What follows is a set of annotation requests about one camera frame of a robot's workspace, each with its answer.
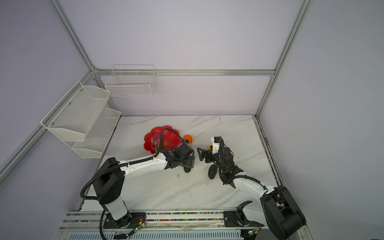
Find dark avocado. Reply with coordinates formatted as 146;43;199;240
208;165;218;180

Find orange fake fruit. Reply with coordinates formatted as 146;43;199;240
183;135;193;145

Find pink dragon fruit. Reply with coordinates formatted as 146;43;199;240
151;133;161;153

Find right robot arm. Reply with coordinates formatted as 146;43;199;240
197;145;307;240

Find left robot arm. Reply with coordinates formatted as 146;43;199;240
92;141;195;221

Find red flower-shaped fruit bowl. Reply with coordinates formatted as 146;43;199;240
144;126;181;154

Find lower white mesh shelf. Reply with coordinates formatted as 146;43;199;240
72;108;121;159

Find white mesh shelf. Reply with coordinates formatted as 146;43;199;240
72;108;121;159
41;81;111;142

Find upper white mesh shelf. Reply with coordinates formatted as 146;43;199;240
41;81;111;142

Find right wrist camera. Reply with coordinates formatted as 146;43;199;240
212;137;222;154

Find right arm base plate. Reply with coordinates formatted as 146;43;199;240
223;211;264;228

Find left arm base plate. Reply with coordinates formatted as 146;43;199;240
103;212;147;229

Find white wire basket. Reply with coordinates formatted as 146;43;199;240
105;65;157;97

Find black corrugated left cable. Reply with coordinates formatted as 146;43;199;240
79;128;184;240

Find aluminium rail at front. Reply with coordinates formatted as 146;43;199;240
60;210;267;231

